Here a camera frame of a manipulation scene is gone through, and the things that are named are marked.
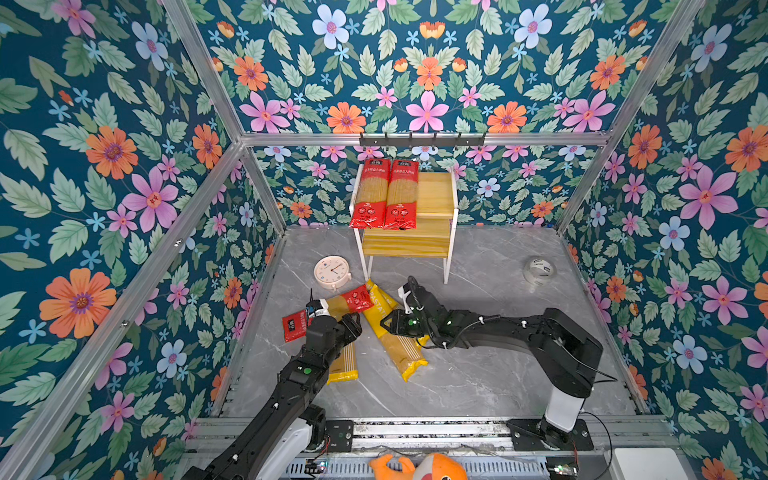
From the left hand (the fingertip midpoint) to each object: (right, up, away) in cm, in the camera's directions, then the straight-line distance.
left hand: (357, 312), depth 82 cm
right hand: (+7, -3, +2) cm, 8 cm away
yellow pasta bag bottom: (-4, -16, +2) cm, 17 cm away
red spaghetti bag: (-20, -6, +9) cm, 23 cm away
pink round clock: (-13, +10, +22) cm, 28 cm away
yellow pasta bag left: (+13, -12, +4) cm, 18 cm away
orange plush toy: (+19, -29, -19) cm, 40 cm away
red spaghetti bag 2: (+13, +32, -2) cm, 35 cm away
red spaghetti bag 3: (+4, +29, -5) cm, 29 cm away
